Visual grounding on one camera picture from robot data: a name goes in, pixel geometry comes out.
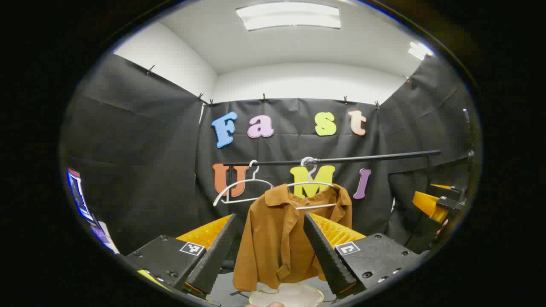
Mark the small ceiling light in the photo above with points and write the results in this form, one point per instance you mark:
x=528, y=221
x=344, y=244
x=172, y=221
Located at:
x=419, y=50

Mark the brown shirt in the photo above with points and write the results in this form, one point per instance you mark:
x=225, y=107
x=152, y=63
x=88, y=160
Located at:
x=273, y=238

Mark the black clothes rack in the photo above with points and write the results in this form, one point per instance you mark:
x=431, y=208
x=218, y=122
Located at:
x=362, y=157

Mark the empty white hanger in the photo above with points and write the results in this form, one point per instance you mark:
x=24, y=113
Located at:
x=239, y=183

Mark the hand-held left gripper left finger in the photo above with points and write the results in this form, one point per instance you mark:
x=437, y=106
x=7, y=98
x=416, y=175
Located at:
x=213, y=256

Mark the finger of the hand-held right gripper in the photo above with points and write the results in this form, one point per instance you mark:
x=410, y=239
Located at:
x=428, y=204

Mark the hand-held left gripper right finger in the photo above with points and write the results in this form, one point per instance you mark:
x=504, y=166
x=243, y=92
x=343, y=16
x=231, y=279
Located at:
x=326, y=256

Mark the white hanger holding shirt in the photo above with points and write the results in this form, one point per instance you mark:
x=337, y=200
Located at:
x=308, y=170

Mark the monitor screen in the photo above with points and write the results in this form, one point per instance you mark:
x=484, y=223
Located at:
x=81, y=200

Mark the row of black cloth clips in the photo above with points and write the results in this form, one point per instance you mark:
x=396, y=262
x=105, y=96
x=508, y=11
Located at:
x=263, y=98

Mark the black backdrop cloth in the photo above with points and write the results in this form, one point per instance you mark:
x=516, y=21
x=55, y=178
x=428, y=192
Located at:
x=140, y=170

